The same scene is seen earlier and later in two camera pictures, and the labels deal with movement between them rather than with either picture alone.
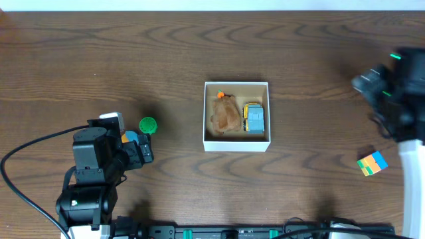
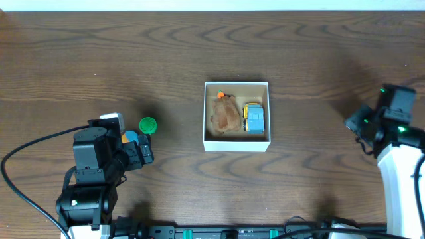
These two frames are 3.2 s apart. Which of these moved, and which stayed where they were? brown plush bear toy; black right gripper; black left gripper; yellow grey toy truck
Moved: black right gripper
Stayed: yellow grey toy truck; brown plush bear toy; black left gripper
